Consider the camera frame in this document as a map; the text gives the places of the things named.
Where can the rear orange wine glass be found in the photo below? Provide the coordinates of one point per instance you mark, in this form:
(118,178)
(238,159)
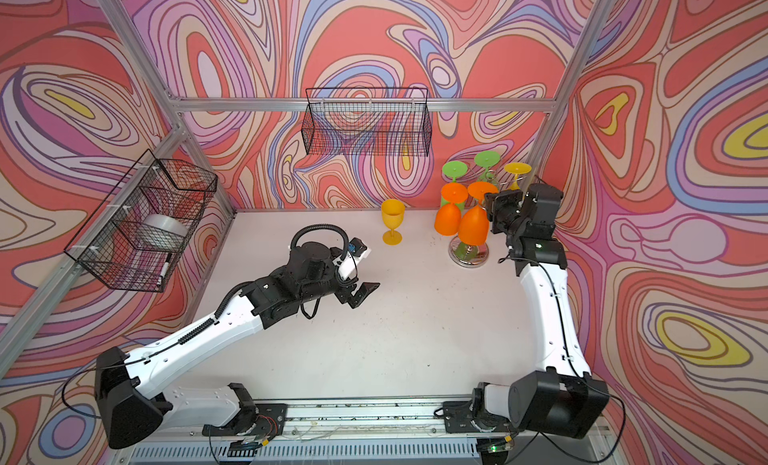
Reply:
(449,215)

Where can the chrome wine glass rack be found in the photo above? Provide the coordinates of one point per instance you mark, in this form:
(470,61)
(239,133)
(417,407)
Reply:
(471,256)

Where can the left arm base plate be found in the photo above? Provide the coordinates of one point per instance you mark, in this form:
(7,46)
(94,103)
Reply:
(262,420)

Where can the right green wine glass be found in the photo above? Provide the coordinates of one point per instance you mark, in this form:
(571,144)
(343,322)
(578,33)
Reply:
(486,161)

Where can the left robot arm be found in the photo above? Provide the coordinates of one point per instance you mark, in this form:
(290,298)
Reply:
(135,391)

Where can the front orange wine glass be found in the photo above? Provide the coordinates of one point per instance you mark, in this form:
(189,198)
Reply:
(474,225)

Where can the left black wire basket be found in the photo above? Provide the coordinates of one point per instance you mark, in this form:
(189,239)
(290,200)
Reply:
(112,253)

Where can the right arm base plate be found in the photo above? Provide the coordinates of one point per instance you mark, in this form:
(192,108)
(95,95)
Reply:
(460,417)

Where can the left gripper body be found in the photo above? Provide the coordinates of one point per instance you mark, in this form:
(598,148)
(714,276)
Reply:
(342,290)

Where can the left green wine glass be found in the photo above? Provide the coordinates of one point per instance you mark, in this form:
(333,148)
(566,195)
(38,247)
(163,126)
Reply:
(454,170)

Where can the green wine glass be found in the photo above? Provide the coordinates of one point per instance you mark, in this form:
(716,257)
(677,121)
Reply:
(486,161)
(454,170)

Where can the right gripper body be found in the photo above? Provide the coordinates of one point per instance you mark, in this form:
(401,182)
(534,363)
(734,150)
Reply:
(504,210)

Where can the black wire basket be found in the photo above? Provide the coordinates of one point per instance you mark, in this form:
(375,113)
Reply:
(112,253)
(367,121)

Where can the back black wire basket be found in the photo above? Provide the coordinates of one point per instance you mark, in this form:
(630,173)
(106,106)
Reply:
(367,121)

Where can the silver tape roll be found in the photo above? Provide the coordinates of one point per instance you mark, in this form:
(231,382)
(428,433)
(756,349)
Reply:
(160,232)

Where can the orange wine glass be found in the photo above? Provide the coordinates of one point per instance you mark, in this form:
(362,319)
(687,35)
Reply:
(449,215)
(474,225)

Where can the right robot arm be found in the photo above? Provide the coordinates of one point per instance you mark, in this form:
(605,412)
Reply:
(560,396)

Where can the yellow wine glass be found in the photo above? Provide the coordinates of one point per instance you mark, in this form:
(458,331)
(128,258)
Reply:
(516,171)
(392,212)

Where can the black marker pen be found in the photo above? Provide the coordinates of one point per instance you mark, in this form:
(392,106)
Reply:
(162,274)

